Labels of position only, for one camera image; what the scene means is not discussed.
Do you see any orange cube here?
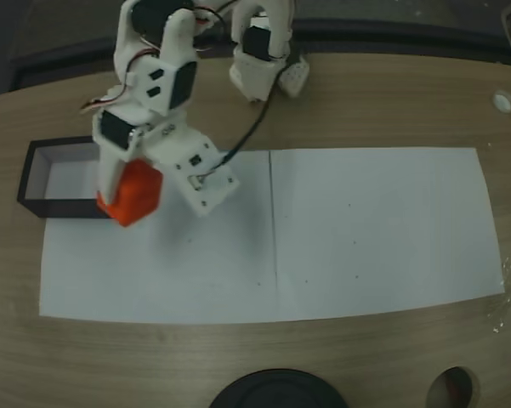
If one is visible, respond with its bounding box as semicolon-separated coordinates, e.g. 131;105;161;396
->
95;159;164;228

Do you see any dark brown open box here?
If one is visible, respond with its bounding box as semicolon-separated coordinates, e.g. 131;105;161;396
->
16;135;116;220

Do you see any white paper sheet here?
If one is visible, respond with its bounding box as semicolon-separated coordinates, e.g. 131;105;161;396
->
39;150;278;326
270;147;506;322

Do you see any black round stand base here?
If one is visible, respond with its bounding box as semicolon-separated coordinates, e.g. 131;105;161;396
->
207;368;349;408

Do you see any small white round cap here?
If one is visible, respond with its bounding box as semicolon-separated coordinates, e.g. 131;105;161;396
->
492;89;511;114

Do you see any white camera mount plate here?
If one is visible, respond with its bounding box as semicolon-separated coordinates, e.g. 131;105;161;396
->
146;122;241;219

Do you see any black camera cable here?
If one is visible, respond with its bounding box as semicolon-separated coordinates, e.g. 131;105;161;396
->
197;46;301;182

